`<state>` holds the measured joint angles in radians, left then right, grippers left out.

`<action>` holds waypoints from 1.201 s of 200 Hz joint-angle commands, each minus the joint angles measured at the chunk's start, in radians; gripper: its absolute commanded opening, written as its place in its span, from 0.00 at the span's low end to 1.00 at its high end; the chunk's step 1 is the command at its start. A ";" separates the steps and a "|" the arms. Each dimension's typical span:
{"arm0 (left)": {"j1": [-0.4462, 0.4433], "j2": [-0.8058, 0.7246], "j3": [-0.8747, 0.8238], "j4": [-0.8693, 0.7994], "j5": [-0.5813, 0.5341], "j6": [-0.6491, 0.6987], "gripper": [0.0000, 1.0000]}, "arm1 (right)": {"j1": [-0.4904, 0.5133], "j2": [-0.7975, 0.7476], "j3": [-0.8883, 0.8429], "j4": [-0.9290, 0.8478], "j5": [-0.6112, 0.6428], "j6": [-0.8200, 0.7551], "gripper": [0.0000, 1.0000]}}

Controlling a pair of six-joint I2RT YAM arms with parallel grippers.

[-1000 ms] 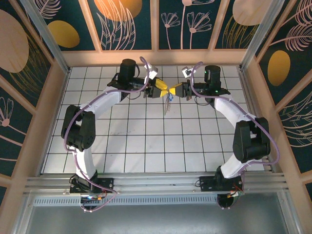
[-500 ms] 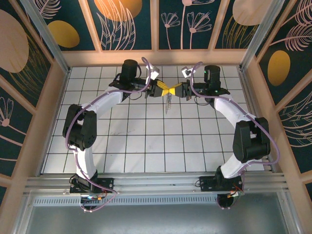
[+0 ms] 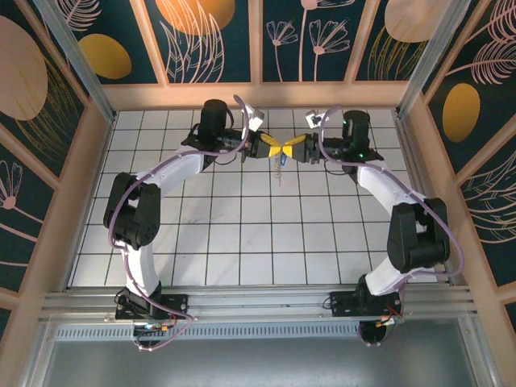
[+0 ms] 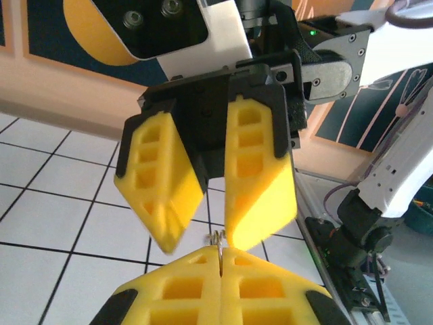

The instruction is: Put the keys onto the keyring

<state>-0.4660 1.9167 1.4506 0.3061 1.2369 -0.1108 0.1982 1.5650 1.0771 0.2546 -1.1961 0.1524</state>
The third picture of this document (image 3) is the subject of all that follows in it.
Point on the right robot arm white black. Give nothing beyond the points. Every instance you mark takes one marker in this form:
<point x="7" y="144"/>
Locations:
<point x="383" y="185"/>

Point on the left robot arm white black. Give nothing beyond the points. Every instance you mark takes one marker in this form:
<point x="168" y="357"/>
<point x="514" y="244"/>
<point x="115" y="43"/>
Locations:
<point x="141" y="270"/>

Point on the grey metal sheet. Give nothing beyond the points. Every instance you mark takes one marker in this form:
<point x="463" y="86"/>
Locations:
<point x="258" y="367"/>

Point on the peach wooden wall frame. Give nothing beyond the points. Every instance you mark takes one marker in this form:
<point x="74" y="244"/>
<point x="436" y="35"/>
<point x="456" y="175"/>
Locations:
<point x="258" y="94"/>

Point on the aluminium table side rail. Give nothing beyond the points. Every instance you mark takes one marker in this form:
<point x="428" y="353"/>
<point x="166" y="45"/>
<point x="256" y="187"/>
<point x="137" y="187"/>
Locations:
<point x="425" y="201"/>
<point x="92" y="201"/>

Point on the aluminium corner post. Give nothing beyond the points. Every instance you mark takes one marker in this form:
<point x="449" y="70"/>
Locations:
<point x="76" y="60"/>
<point x="433" y="60"/>

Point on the wall panel yellow oval feathers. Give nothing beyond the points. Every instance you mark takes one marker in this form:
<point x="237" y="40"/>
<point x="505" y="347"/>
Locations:
<point x="461" y="113"/>

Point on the wall panel peach oval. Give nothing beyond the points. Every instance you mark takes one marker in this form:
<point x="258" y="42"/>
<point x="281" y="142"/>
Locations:
<point x="407" y="20"/>

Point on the long aluminium mounting rail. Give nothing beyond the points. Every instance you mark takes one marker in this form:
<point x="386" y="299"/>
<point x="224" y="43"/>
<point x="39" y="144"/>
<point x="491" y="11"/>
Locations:
<point x="258" y="300"/>

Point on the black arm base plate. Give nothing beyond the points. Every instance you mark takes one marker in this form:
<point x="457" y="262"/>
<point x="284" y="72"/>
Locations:
<point x="342" y="302"/>
<point x="177" y="304"/>

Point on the wall panel leaf outlines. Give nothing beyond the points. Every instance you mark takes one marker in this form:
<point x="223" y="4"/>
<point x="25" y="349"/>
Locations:
<point x="496" y="209"/>

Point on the wall panel large peach circle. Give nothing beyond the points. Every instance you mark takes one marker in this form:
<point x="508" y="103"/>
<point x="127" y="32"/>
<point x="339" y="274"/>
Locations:
<point x="20" y="68"/>

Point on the wall panel single flower outline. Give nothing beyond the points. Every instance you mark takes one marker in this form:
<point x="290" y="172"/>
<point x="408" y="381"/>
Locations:
<point x="24" y="225"/>

